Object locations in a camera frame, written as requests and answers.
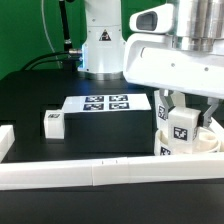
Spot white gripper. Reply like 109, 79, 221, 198
123, 3, 224, 127

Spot white round stool seat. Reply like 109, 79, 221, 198
154, 128, 221, 156

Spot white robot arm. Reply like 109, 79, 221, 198
80, 0, 224, 126

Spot white marker sheet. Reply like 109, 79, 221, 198
62, 93, 151, 113

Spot white U-shaped fence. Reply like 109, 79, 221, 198
0, 121, 224, 190

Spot black vertical hose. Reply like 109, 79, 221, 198
58, 0, 73, 51

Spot thin white cable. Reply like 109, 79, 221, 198
40, 0, 63, 70

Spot black cables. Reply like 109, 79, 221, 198
20, 50, 83, 72

